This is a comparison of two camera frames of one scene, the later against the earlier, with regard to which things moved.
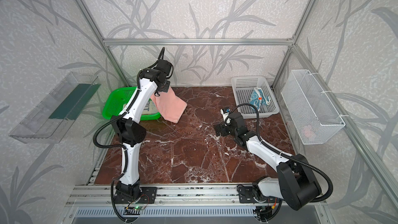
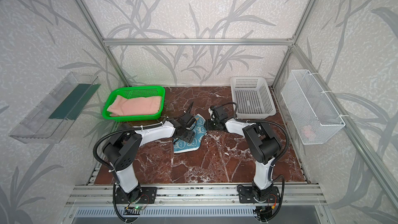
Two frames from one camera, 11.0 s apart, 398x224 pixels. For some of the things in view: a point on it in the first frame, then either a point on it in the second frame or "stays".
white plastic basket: x=256 y=90 stays
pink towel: x=170 y=107 → x=143 y=105
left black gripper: x=163 y=87 → x=189 y=124
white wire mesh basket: x=316 y=119 stays
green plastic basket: x=117 y=100 stays
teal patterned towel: x=258 y=97 → x=184 y=144
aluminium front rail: x=168 y=195 stays
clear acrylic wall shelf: x=50 y=119 stays
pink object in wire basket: x=307 y=131 stays
